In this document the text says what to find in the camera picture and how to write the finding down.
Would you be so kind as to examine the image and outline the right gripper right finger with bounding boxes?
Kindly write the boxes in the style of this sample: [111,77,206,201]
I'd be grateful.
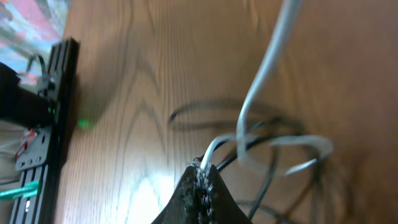
[203,164,251,224]

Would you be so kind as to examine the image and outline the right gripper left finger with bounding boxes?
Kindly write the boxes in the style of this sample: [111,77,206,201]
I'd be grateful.
[152,166,198,224]

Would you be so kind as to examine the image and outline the black usb cable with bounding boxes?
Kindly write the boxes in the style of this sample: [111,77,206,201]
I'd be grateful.
[167,99,324,224]

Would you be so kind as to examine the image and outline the white usb cable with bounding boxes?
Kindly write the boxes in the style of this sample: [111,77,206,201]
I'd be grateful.
[198,0,334,177]

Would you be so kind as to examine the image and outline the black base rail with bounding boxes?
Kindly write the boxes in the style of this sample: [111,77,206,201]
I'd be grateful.
[9,37,80,224]

